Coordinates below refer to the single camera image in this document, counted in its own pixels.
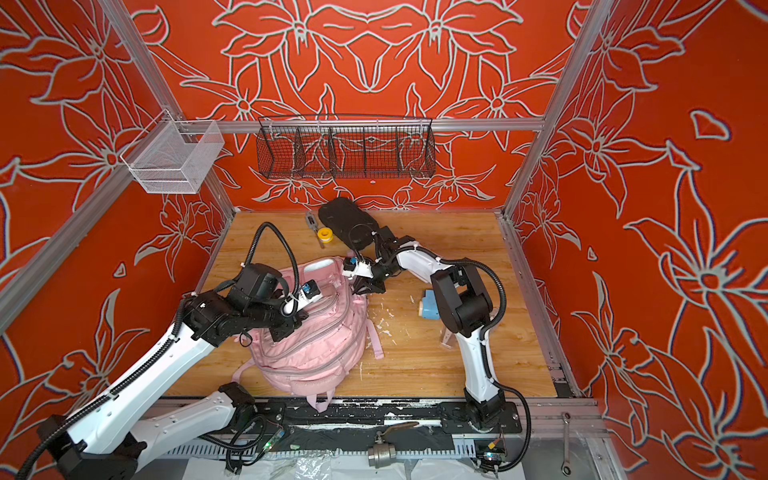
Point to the white cable duct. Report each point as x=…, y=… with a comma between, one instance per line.
x=464, y=448

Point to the white wire wall basket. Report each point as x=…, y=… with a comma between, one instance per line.
x=170, y=156

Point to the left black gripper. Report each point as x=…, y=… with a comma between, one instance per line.
x=292, y=322

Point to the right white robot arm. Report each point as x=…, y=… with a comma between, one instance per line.
x=470, y=300

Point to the pink student backpack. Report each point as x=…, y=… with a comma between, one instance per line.
x=315, y=359

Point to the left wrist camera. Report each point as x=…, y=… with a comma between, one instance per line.
x=261, y=285

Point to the metal ball valve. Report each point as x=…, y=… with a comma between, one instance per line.
x=383, y=453

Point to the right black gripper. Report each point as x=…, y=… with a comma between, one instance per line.
x=370, y=284

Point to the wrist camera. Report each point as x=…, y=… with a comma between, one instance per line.
x=261, y=285
x=356, y=267

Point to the black wire wall basket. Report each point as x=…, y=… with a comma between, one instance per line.
x=352, y=147

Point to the black pencil case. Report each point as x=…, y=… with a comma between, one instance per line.
x=348, y=222

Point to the yellow tape roll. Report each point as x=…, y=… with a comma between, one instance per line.
x=325, y=235

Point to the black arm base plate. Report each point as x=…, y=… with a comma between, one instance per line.
x=448, y=415

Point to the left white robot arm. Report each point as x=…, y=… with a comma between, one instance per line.
x=107, y=438

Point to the blue pencil sharpener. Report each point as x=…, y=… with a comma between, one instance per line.
x=428, y=308

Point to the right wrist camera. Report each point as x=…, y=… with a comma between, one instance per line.
x=356, y=267

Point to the silver wrench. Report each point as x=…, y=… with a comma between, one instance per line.
x=565, y=468

